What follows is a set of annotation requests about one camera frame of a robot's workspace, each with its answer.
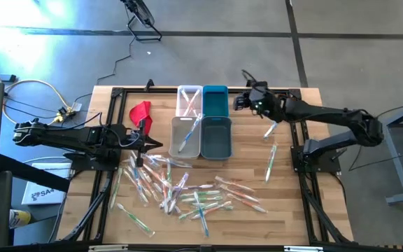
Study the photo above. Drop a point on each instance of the clear plastic bin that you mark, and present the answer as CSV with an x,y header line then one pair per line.
x,y
177,101

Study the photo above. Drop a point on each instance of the red cloth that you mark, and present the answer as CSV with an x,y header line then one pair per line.
x,y
138,112

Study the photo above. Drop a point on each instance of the purple wrapped toothbrush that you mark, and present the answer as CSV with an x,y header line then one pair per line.
x,y
201,187
180,187

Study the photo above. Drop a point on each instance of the black floor fan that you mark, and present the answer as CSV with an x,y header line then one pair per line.
x,y
142,14

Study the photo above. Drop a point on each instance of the black desk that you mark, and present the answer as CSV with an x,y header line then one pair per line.
x,y
30,171

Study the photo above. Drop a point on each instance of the white printed box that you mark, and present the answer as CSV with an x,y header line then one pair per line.
x,y
42,196

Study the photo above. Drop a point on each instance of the grey desk frame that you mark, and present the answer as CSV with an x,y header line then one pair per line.
x,y
395,168

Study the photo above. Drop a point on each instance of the teal plastic bin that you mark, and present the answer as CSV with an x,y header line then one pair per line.
x,y
215,103

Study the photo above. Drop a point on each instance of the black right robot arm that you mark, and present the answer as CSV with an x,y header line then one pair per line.
x,y
327,113

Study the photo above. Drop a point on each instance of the dark grey plastic bin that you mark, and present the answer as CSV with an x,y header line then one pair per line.
x,y
215,143

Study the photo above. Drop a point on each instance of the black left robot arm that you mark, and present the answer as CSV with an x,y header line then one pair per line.
x,y
65,136

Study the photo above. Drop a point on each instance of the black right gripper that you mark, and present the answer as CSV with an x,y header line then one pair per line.
x,y
264,101

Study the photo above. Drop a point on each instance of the white light bar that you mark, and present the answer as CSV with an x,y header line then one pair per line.
x,y
303,248
108,248

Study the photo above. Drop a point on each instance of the yellow can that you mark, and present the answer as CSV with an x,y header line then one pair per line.
x,y
21,218

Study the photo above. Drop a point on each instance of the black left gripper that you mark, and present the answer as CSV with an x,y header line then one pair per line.
x,y
128,140

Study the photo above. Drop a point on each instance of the beige plastic bin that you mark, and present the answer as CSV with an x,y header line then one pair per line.
x,y
192,150

